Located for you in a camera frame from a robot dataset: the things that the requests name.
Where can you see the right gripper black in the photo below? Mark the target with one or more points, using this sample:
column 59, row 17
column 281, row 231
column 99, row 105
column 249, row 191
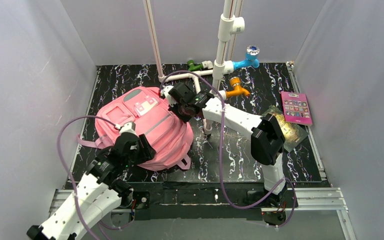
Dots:
column 180, row 108

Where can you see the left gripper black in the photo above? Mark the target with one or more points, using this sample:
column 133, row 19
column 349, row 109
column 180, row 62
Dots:
column 144, row 145

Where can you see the pink student backpack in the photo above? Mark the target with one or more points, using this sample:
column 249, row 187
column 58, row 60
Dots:
column 170, row 137

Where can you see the green cover book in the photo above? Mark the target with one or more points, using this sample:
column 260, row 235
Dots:
column 293, row 133

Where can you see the pink small book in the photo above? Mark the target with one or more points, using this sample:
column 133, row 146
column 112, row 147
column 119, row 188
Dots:
column 296, row 108

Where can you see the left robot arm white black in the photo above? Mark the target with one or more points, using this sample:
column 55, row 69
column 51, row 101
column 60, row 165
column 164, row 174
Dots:
column 99, row 191

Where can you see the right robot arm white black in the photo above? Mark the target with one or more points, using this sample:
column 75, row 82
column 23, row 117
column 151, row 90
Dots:
column 264, row 132

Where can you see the green pipe valve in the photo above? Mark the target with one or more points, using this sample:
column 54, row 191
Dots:
column 192, row 66

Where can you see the orange tap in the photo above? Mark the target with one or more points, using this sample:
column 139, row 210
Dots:
column 237, row 89

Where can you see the blue tap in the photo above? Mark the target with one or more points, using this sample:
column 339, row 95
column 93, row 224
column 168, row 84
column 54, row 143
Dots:
column 251, row 58

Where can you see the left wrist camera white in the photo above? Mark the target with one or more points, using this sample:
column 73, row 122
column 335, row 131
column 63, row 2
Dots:
column 128, row 127

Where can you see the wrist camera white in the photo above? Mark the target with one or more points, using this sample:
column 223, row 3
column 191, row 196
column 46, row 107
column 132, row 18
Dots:
column 165, row 95
column 128, row 127

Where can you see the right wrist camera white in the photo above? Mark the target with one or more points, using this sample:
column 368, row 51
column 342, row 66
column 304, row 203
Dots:
column 165, row 95

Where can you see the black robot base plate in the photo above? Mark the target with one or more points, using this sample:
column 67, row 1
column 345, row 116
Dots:
column 193, row 200

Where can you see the white PVC pipe frame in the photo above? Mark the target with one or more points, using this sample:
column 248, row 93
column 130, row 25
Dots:
column 229, row 25

